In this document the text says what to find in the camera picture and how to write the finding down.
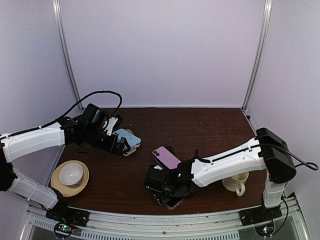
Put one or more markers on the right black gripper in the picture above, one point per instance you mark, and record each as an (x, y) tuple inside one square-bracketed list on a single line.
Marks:
[(161, 198)]

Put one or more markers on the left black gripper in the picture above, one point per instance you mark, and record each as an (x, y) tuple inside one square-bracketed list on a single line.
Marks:
[(118, 151)]

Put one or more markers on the purple phone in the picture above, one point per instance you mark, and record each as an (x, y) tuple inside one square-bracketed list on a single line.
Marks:
[(166, 158), (173, 202)]

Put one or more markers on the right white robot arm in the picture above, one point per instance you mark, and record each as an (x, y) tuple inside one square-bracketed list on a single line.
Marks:
[(265, 151)]

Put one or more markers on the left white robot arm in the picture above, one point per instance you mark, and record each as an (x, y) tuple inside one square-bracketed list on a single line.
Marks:
[(93, 127)]

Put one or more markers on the light blue phone case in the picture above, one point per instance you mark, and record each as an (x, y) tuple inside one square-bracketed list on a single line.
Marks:
[(120, 133)]

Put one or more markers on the pinkish beige phone case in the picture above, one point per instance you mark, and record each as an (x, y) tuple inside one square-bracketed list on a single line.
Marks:
[(132, 147)]

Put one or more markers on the white bowl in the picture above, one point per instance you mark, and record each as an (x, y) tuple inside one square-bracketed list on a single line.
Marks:
[(71, 174)]

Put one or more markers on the tan saucer plate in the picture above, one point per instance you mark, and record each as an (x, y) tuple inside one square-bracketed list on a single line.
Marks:
[(69, 191)]

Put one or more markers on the cream ribbed mug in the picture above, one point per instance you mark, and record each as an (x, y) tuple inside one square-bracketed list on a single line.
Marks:
[(236, 183)]

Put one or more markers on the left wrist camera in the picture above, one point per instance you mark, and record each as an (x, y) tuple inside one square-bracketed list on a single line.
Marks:
[(111, 123)]

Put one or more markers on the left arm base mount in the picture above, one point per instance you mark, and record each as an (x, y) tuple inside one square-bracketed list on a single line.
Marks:
[(68, 224)]

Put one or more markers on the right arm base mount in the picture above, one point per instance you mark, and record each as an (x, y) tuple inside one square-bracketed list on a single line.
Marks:
[(262, 220)]

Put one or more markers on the left aluminium corner post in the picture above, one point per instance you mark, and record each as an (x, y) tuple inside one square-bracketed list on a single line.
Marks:
[(56, 4)]

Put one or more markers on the aluminium corner post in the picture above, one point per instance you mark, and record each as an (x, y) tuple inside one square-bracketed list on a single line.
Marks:
[(56, 4), (264, 30)]

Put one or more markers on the right aluminium corner post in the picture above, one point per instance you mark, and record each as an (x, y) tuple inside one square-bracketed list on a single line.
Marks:
[(264, 30)]

